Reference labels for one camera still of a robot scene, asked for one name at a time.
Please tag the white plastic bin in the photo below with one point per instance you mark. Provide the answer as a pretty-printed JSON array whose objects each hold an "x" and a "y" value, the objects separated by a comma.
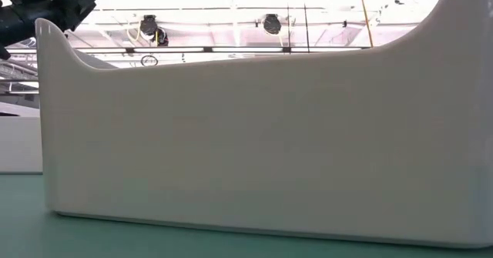
[{"x": 246, "y": 135}]

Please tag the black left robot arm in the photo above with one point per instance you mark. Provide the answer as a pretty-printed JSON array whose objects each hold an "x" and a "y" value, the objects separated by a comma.
[{"x": 19, "y": 23}]

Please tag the long ceiling light rail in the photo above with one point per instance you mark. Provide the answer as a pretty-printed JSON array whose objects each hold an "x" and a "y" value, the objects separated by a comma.
[{"x": 173, "y": 50}]

